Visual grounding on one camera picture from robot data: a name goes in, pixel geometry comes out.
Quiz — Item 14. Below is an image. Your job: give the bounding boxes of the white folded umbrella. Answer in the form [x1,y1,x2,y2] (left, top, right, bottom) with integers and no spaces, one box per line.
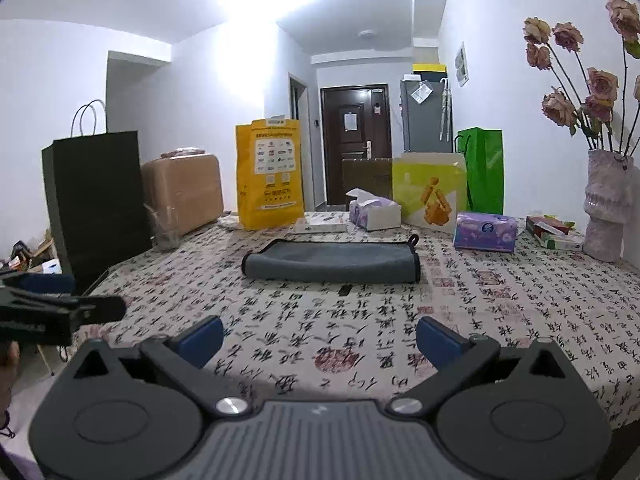
[438,77,454,142]

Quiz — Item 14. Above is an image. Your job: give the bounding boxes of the yellow shopping bag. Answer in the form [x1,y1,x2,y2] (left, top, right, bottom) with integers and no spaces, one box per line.
[235,118,306,231]

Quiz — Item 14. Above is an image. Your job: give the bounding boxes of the flat white box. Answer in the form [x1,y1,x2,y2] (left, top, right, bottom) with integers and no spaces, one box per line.
[293,217,349,235]

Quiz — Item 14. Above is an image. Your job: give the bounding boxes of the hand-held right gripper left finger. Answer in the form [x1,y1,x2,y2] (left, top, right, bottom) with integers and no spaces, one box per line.
[74,316,251,417]

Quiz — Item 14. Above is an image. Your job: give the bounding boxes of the clear glass cup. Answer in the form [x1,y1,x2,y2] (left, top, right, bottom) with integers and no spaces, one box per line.
[144,204,181,251]

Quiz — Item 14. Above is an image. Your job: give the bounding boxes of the calligraphy printed tablecloth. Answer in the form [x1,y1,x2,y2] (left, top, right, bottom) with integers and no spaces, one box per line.
[75,210,640,428]

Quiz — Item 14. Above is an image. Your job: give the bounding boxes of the wall poster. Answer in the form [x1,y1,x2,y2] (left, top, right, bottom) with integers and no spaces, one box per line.
[454,41,471,87]

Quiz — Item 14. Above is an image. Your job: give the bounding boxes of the person's left hand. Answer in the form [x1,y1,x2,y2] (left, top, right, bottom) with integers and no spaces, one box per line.
[0,343,22,413]

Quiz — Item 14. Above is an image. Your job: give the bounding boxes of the black paper bag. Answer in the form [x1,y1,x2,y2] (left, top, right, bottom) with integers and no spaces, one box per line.
[41,99,153,295]

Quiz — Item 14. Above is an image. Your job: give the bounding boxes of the yellow-green gift box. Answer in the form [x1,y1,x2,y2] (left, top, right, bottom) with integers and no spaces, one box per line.
[391,153,469,235]

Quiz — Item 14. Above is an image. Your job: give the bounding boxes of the dried pink roses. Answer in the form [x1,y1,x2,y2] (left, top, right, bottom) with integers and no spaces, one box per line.
[522,0,640,157]

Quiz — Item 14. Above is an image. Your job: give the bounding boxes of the tan suitcase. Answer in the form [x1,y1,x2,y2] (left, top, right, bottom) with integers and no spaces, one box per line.
[141,149,224,237]

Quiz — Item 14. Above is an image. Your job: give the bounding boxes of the white ceramic vase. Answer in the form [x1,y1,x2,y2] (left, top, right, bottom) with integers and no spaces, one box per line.
[582,148,635,263]

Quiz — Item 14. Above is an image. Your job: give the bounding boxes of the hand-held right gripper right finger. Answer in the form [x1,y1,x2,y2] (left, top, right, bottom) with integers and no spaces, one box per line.
[391,316,571,417]

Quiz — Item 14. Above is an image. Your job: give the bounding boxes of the dark brown door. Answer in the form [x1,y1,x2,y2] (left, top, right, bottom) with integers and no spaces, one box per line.
[319,84,391,207]

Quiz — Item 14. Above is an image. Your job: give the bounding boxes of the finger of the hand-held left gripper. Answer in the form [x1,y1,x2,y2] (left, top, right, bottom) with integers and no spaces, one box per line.
[0,271,76,295]
[0,286,127,347]

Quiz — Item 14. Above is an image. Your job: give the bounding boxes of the purple tissue pack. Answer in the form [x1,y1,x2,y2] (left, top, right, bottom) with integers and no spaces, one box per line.
[453,211,519,253]

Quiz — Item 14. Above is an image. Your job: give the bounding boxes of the white purple tissue box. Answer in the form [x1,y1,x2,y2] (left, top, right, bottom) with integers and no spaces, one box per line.
[346,188,402,232]

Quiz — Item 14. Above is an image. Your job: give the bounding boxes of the grey towel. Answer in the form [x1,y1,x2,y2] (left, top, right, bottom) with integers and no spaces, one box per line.
[242,234,422,285]

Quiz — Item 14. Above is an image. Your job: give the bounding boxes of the red and white boxes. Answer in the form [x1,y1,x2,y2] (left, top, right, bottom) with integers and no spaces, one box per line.
[524,214,586,252]

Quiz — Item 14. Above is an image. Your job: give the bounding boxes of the brown cardboard box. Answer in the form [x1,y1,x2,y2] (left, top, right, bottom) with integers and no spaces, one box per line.
[342,157,394,206]

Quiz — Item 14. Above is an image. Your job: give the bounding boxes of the yellow and black box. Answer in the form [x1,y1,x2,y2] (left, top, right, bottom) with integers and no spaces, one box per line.
[412,62,448,81]

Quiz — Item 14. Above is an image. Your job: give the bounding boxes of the green paper bag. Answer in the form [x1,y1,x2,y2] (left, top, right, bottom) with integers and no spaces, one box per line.
[455,127,504,215]

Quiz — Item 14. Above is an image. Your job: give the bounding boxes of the grey refrigerator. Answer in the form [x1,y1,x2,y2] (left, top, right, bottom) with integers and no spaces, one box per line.
[399,77,454,154]

